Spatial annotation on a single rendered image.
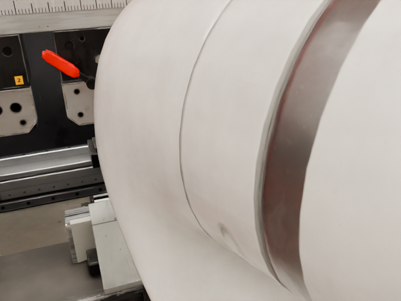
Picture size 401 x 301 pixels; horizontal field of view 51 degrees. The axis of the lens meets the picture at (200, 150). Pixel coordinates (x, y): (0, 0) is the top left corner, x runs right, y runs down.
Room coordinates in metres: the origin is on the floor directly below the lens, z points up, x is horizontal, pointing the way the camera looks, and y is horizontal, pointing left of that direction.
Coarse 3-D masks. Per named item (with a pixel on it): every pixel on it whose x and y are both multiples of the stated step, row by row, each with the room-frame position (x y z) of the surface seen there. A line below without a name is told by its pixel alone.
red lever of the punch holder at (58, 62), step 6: (42, 54) 0.66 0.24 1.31; (48, 54) 0.66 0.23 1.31; (54, 54) 0.67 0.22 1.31; (48, 60) 0.66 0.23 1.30; (54, 60) 0.67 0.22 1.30; (60, 60) 0.67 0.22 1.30; (66, 60) 0.68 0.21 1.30; (54, 66) 0.67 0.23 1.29; (60, 66) 0.67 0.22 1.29; (66, 66) 0.67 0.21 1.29; (72, 66) 0.68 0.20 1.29; (66, 72) 0.67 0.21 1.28; (72, 72) 0.67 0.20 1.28; (78, 72) 0.68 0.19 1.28; (84, 78) 0.68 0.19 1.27; (90, 78) 0.68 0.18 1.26; (90, 84) 0.68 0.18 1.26
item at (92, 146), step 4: (88, 140) 1.02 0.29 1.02; (92, 140) 0.99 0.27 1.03; (88, 144) 1.00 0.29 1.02; (92, 144) 1.00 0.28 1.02; (88, 148) 1.01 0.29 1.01; (92, 148) 0.97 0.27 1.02; (96, 148) 0.94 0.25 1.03; (92, 152) 0.94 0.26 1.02; (96, 152) 0.94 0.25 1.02; (92, 156) 0.93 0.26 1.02; (96, 156) 0.93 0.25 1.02; (92, 160) 0.93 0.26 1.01; (96, 160) 0.93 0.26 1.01; (92, 164) 0.93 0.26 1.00; (96, 164) 0.93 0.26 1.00
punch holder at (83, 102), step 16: (64, 32) 0.71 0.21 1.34; (80, 32) 0.72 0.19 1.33; (96, 32) 0.73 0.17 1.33; (64, 48) 0.71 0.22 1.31; (80, 48) 0.72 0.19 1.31; (96, 48) 0.72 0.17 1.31; (80, 64) 0.72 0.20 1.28; (96, 64) 0.72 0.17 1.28; (64, 80) 0.71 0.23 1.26; (80, 80) 0.71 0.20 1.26; (64, 96) 0.70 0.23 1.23; (80, 96) 0.71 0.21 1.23; (80, 112) 0.72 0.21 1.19
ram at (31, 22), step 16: (0, 16) 0.68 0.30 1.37; (16, 16) 0.69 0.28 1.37; (32, 16) 0.70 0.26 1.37; (48, 16) 0.71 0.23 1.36; (64, 16) 0.71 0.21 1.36; (80, 16) 0.72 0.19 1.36; (96, 16) 0.73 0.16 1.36; (112, 16) 0.74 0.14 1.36; (0, 32) 0.68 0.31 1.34; (16, 32) 0.69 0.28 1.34; (32, 32) 0.70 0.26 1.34
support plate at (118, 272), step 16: (96, 208) 0.71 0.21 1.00; (112, 208) 0.71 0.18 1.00; (112, 224) 0.65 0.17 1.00; (96, 240) 0.60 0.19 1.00; (112, 240) 0.60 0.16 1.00; (112, 256) 0.56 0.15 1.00; (128, 256) 0.56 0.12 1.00; (112, 272) 0.52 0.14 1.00; (128, 272) 0.52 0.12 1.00; (112, 288) 0.48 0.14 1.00
